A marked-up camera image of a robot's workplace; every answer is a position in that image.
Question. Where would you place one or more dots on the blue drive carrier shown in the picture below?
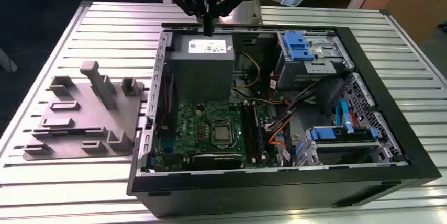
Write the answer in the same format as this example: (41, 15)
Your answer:
(297, 48)

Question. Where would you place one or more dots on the grey power supply unit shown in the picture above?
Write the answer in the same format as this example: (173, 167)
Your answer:
(201, 77)

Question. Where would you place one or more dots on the silver drive cage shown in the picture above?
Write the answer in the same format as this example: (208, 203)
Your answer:
(325, 63)

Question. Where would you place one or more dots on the silver CPU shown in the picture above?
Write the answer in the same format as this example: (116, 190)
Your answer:
(221, 133)

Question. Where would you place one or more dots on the green motherboard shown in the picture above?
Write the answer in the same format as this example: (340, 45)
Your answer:
(188, 129)

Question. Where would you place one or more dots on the black CPU socket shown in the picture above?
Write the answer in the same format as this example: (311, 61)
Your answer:
(211, 135)

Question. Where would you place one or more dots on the grey parts rack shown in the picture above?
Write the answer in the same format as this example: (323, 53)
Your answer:
(93, 114)

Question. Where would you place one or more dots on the grey chair leg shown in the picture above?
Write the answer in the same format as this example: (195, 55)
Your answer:
(8, 61)

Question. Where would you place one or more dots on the hard disk in blue carrier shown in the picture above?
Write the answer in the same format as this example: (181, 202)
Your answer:
(324, 133)

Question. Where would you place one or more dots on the black graphics card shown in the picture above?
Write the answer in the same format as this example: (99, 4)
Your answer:
(216, 161)

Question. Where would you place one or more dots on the silver perforated disk bay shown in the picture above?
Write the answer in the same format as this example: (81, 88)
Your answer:
(384, 153)

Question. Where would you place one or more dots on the black open PC case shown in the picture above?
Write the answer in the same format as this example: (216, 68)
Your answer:
(279, 190)

